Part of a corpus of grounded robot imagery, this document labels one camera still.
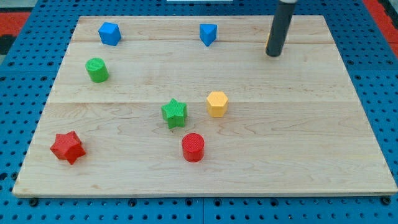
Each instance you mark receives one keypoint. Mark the green star block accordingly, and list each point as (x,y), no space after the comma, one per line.
(174,113)

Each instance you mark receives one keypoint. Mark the red cylinder block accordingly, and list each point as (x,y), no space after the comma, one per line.
(193,147)

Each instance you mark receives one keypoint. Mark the green cylinder block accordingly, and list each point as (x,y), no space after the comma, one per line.
(97,70)

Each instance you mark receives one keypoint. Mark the wooden board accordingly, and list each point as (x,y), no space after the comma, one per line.
(294,125)

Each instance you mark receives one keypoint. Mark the blue triangular prism block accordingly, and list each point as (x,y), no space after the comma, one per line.
(208,33)

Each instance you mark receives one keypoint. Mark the yellow hexagon block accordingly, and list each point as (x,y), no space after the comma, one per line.
(217,104)

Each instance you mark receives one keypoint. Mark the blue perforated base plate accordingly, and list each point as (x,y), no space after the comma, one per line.
(30,67)

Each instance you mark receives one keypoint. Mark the black cylindrical pointer rod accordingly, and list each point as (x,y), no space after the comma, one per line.
(280,26)

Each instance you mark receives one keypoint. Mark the red star block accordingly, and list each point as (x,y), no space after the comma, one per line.
(68,147)

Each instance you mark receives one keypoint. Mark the blue cube block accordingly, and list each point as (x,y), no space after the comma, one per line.
(109,33)

